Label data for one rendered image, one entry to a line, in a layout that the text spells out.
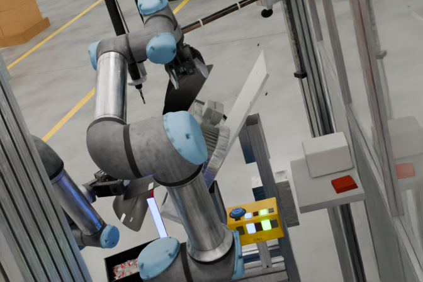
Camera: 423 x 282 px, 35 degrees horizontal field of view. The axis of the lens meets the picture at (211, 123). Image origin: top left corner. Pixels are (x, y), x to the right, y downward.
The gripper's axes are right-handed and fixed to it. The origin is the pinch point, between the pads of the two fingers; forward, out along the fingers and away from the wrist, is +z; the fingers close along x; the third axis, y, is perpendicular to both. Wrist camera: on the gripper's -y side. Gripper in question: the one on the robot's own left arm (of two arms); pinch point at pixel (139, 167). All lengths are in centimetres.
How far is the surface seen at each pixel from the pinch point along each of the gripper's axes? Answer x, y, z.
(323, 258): 113, 49, 95
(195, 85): -18.8, -5.7, 28.4
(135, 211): 19.6, 13.7, -2.9
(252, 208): 15.1, -40.5, 14.1
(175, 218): 22.9, -2.4, 4.6
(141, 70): -30.7, -0.8, 13.6
